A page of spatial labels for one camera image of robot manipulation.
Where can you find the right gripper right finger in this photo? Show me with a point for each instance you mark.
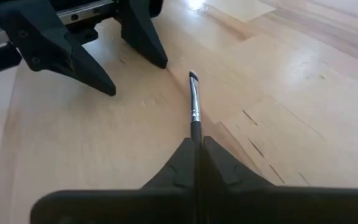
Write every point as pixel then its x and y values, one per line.
pixel 235 193

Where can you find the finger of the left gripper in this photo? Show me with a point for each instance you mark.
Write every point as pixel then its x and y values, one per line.
pixel 141 31
pixel 51 46

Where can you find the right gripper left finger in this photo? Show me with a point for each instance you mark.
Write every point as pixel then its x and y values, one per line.
pixel 166 186

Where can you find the angled tip makeup brush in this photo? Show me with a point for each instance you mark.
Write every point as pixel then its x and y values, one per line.
pixel 194 102

